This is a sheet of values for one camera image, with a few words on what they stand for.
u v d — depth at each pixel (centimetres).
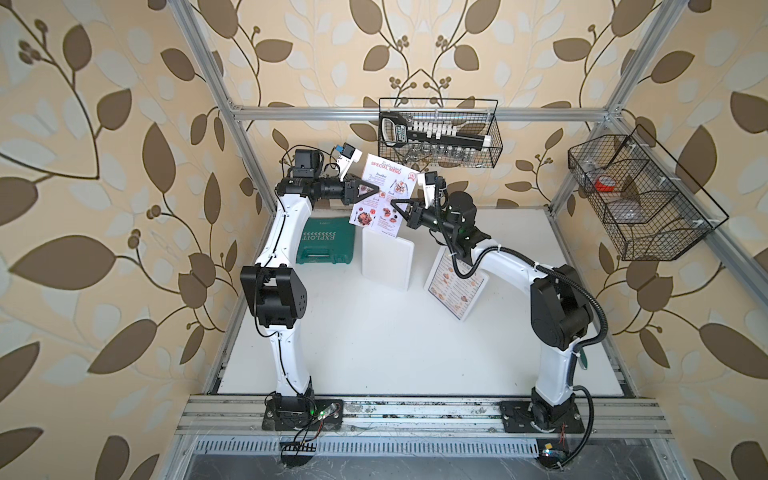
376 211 82
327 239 105
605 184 81
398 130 85
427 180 73
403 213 79
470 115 91
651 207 73
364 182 77
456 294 87
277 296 53
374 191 79
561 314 51
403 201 78
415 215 74
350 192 72
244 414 76
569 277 52
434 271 91
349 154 72
